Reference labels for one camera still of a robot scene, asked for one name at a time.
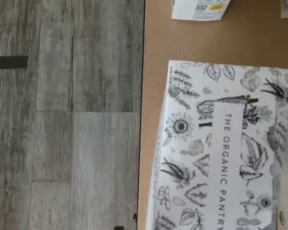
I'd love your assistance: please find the black floor tape strip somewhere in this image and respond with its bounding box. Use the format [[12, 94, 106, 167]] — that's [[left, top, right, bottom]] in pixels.
[[0, 56, 29, 69]]

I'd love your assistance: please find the black metal shelving unit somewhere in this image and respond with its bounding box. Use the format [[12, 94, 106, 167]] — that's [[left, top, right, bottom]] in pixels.
[[137, 0, 146, 230]]

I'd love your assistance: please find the particle board shelf panel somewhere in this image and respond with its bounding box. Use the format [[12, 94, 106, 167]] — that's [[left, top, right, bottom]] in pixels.
[[138, 0, 288, 230]]

